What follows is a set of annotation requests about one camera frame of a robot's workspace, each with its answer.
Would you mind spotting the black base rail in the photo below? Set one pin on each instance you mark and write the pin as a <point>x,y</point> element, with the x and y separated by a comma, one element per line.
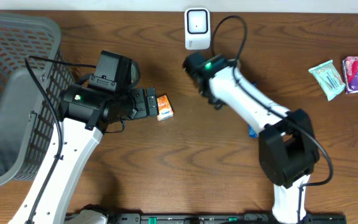
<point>95,214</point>

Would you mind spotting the grey plastic mesh basket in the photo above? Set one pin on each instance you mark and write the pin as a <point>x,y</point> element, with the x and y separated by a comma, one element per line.
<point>29,50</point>

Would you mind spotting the blue snack wrapper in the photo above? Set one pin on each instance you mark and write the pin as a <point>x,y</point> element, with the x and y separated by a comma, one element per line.
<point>252,133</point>

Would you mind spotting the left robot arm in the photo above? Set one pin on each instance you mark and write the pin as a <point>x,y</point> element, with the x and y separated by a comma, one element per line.
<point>85,110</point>

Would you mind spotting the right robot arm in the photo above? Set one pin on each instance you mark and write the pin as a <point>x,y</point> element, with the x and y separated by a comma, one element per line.
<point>287,152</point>

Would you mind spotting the teal snack packet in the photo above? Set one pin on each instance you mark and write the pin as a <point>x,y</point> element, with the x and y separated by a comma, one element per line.
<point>329,79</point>

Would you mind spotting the white barcode scanner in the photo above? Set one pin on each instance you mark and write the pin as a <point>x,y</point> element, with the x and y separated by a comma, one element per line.
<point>197,28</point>

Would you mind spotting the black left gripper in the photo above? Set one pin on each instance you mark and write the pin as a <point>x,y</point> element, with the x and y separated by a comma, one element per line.
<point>140,102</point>

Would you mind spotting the orange small box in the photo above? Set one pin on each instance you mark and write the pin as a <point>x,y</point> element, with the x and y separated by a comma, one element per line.
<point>164,108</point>

